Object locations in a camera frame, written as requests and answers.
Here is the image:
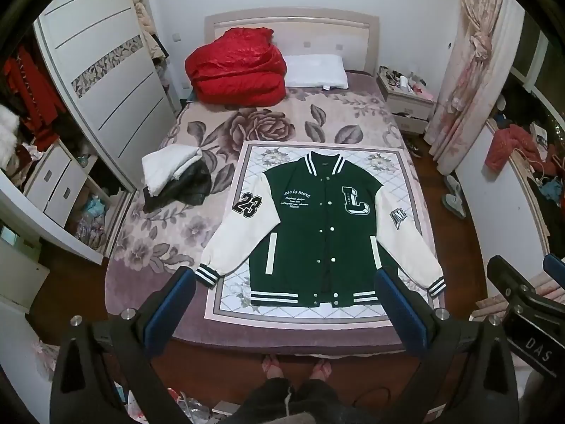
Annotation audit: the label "white drawer unit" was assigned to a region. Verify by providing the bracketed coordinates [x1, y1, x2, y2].
[0, 140, 133, 266]

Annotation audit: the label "white pillow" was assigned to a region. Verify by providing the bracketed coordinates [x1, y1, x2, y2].
[281, 54, 349, 90]

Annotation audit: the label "folded white cloth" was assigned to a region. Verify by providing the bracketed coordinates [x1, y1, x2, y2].
[142, 145, 204, 197]

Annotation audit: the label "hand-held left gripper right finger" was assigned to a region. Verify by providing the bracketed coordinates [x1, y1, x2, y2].
[374, 266, 518, 424]

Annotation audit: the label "person's legs in dark pants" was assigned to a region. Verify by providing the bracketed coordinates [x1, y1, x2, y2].
[228, 376, 355, 424]

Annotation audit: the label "beige nightstand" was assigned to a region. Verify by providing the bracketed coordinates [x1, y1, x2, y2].
[376, 70, 436, 136]

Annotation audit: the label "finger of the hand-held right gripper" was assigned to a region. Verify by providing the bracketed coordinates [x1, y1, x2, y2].
[486, 255, 538, 307]
[542, 253, 565, 281]

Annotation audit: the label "green and white varsity jacket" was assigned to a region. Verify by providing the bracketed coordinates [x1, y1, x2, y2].
[194, 151, 447, 309]

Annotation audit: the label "white curved side table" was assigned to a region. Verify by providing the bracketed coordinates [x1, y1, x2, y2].
[454, 117, 554, 270]

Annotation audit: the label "red garment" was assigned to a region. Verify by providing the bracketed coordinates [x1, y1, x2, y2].
[484, 124, 550, 169]

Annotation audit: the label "hanging red clothes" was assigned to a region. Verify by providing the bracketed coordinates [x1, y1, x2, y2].
[0, 46, 68, 151]

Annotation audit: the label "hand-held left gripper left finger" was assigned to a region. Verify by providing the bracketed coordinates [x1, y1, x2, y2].
[49, 266, 197, 424]

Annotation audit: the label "person's pink slipper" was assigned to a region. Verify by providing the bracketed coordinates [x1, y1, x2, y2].
[309, 357, 332, 381]
[260, 355, 283, 381]

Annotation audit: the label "hanging beige coats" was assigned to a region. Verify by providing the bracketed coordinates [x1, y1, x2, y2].
[131, 0, 171, 65]

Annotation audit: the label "red duvet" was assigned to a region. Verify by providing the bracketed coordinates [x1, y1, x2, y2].
[184, 26, 287, 107]

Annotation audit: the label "quilted floral-corner mat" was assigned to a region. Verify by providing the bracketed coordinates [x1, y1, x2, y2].
[204, 140, 439, 332]

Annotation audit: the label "white sliding-door wardrobe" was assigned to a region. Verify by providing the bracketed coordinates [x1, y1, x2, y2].
[33, 0, 182, 192]

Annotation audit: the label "bed with beige headboard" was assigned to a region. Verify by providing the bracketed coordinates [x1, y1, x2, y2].
[103, 8, 443, 356]

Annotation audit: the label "black leather jacket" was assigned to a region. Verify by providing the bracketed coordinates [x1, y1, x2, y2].
[142, 159, 213, 213]

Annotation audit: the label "pink floral curtain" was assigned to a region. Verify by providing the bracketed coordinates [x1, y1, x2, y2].
[424, 0, 526, 176]

